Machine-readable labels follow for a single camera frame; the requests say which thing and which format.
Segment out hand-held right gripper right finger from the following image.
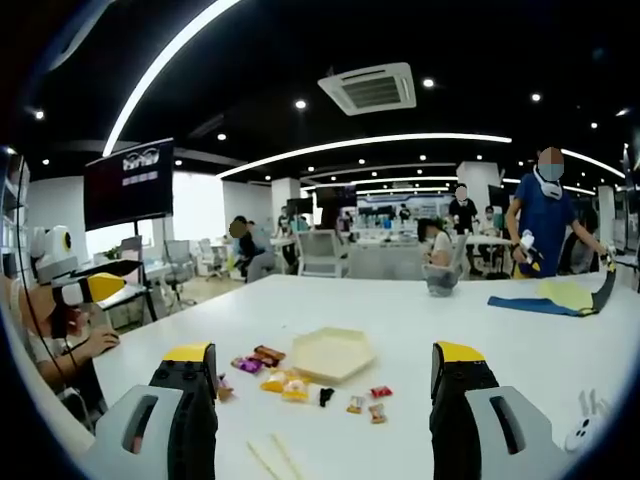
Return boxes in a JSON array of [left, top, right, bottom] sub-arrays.
[[429, 341, 571, 480]]

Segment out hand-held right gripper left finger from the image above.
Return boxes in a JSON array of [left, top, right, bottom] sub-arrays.
[[84, 342, 220, 480]]

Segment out cream food tongs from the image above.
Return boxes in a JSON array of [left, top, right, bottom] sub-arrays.
[[246, 432, 305, 480]]

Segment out cream hexagonal container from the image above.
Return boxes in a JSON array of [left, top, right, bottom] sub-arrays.
[[291, 326, 377, 385]]

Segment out person's left hand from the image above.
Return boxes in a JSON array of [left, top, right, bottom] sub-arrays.
[[2, 277, 56, 341]]

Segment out grey office chair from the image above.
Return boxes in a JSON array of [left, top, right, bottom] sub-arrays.
[[198, 237, 227, 282], [163, 239, 200, 307], [296, 229, 352, 279]]

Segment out black screen on stand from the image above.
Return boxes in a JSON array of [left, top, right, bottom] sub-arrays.
[[83, 138, 176, 321]]

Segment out white rabbit toy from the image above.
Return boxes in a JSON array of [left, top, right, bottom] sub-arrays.
[[564, 389, 614, 452]]

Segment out purple snack packet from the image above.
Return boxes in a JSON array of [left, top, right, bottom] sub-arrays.
[[230, 355, 265, 374]]

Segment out yellow snack packet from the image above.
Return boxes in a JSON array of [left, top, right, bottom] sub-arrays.
[[259, 370, 289, 394]]

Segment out blue cloth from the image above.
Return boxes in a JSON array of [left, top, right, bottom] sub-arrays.
[[487, 294, 600, 318]]

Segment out brown red snack packet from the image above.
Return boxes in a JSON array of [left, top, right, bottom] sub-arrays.
[[253, 344, 287, 365]]

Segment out clear yellow bread packet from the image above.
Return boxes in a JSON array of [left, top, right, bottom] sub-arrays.
[[281, 377, 313, 403]]

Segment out yellow cloth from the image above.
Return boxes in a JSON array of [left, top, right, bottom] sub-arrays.
[[536, 279, 597, 311]]

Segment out clear plastic cup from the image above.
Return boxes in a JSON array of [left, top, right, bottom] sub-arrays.
[[421, 261, 464, 298]]

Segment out dark cloth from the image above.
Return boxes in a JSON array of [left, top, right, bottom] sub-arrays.
[[588, 268, 619, 314]]

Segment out long ceiling strip light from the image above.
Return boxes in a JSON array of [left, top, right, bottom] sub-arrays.
[[216, 131, 514, 179], [101, 0, 242, 157]]

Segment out white ceiling air vent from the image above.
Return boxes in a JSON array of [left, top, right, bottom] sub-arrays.
[[317, 61, 418, 118]]

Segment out white wall shelf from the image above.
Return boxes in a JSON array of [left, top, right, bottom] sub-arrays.
[[0, 147, 32, 279]]

